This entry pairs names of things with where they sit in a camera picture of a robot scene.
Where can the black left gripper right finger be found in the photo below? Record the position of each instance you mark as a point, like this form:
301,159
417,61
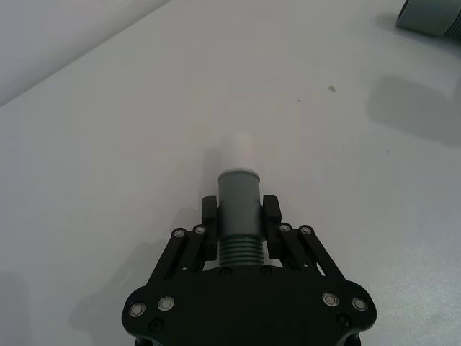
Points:
273,230

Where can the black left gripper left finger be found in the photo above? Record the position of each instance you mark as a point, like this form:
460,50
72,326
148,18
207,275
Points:
209,230

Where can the white table cloth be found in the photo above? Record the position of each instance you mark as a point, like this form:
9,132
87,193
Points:
108,187

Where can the pink cup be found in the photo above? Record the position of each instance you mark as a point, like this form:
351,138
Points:
428,16

